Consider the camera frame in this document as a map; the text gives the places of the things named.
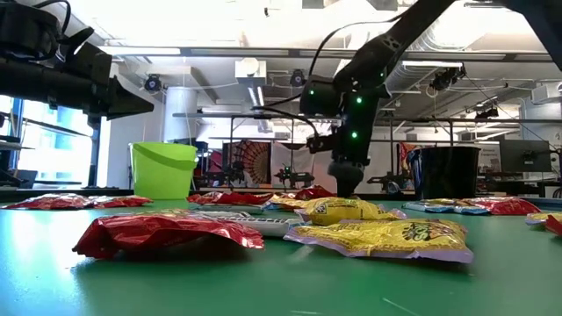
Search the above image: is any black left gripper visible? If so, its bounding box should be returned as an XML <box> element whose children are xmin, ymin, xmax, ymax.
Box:
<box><xmin>0</xmin><ymin>41</ymin><xmax>155</xmax><ymax>129</ymax></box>

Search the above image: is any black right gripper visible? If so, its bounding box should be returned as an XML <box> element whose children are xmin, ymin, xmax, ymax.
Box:
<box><xmin>306</xmin><ymin>85</ymin><xmax>392</xmax><ymax>198</ymax></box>

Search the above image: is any yellow Sour Patch candy bag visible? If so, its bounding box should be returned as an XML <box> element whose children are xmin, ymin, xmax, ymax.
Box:
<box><xmin>283</xmin><ymin>218</ymin><xmax>475</xmax><ymax>264</ymax></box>
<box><xmin>525</xmin><ymin>212</ymin><xmax>562</xmax><ymax>227</ymax></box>
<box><xmin>293</xmin><ymin>197</ymin><xmax>408</xmax><ymax>227</ymax></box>
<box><xmin>266</xmin><ymin>194</ymin><xmax>308</xmax><ymax>211</ymax></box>
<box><xmin>420</xmin><ymin>197</ymin><xmax>467</xmax><ymax>207</ymax></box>

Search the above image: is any pale pink partition panel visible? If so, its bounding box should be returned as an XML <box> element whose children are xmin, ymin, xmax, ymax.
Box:
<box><xmin>313</xmin><ymin>153</ymin><xmax>335</xmax><ymax>194</ymax></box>

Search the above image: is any white hanging cloth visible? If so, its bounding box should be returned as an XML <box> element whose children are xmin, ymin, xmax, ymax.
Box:
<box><xmin>364</xmin><ymin>142</ymin><xmax>400</xmax><ymax>194</ymax></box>
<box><xmin>270</xmin><ymin>142</ymin><xmax>317</xmax><ymax>185</ymax></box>

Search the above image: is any long ceiling light bar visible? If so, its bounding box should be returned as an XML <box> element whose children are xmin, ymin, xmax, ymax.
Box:
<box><xmin>99</xmin><ymin>46</ymin><xmax>182</xmax><ymax>57</ymax></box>

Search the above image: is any white round column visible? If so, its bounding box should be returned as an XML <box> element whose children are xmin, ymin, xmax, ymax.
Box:
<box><xmin>162</xmin><ymin>86</ymin><xmax>198</xmax><ymax>144</ymax></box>

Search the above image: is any colourful hanging banner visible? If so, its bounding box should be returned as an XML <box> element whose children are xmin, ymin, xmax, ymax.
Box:
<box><xmin>398</xmin><ymin>140</ymin><xmax>422</xmax><ymax>197</ymax></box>

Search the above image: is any lime green plastic bucket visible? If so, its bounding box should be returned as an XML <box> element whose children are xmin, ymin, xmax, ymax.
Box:
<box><xmin>129</xmin><ymin>140</ymin><xmax>198</xmax><ymax>201</ymax></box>

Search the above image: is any mandala pattern tapestry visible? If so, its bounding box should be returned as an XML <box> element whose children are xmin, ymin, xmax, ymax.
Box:
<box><xmin>221</xmin><ymin>140</ymin><xmax>272</xmax><ymax>188</ymax></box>

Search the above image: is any black plastic bucket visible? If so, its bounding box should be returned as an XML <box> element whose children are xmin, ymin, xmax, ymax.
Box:
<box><xmin>407</xmin><ymin>146</ymin><xmax>482</xmax><ymax>201</ymax></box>

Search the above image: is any white ventilation box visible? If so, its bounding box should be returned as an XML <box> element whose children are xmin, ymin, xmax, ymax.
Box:
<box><xmin>234</xmin><ymin>59</ymin><xmax>268</xmax><ymax>87</ymax></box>

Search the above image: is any black computer monitor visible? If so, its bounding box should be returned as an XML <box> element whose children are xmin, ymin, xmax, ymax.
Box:
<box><xmin>500</xmin><ymin>140</ymin><xmax>553</xmax><ymax>173</ymax></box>

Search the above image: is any black table edge rail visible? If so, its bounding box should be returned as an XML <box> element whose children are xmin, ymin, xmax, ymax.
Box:
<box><xmin>0</xmin><ymin>187</ymin><xmax>562</xmax><ymax>207</ymax></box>

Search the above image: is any black metal rig frame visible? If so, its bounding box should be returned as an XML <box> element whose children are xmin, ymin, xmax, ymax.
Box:
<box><xmin>173</xmin><ymin>112</ymin><xmax>562</xmax><ymax>194</ymax></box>

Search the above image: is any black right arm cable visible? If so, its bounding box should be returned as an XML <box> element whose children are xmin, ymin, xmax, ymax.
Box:
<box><xmin>252</xmin><ymin>12</ymin><xmax>405</xmax><ymax>137</ymax></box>

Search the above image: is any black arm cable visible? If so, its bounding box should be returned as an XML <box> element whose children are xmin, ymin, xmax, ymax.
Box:
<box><xmin>32</xmin><ymin>0</ymin><xmax>96</xmax><ymax>61</ymax></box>
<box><xmin>252</xmin><ymin>12</ymin><xmax>405</xmax><ymax>137</ymax></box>

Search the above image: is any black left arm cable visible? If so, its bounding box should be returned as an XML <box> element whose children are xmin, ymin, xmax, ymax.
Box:
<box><xmin>32</xmin><ymin>0</ymin><xmax>96</xmax><ymax>61</ymax></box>

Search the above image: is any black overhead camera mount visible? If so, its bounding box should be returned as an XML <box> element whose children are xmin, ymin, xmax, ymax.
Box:
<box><xmin>429</xmin><ymin>65</ymin><xmax>467</xmax><ymax>92</ymax></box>

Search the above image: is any white wall sign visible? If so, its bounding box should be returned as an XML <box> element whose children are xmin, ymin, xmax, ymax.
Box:
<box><xmin>480</xmin><ymin>144</ymin><xmax>501</xmax><ymax>173</ymax></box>

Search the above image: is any white wall air unit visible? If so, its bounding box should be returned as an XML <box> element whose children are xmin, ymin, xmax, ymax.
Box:
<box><xmin>530</xmin><ymin>82</ymin><xmax>562</xmax><ymax>105</ymax></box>

